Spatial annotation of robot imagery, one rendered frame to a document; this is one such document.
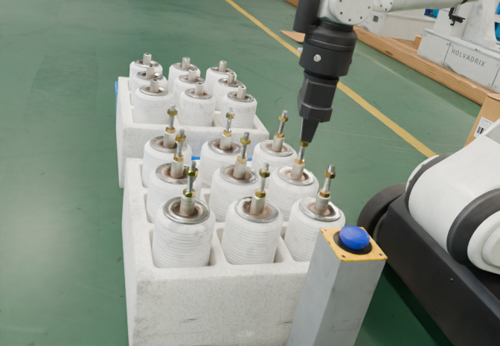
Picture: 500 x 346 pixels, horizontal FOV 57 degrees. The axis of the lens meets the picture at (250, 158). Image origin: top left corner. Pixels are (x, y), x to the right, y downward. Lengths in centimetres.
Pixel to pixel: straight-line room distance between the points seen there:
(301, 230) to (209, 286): 18
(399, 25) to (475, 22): 81
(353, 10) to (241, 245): 41
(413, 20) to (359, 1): 342
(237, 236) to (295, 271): 11
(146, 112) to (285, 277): 61
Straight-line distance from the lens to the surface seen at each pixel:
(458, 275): 95
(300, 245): 82
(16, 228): 114
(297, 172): 90
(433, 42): 350
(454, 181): 80
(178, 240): 73
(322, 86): 81
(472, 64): 320
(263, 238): 76
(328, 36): 79
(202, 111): 123
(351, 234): 64
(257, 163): 100
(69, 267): 103
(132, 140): 121
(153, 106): 121
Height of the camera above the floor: 66
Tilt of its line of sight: 26 degrees down
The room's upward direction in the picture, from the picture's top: 11 degrees clockwise
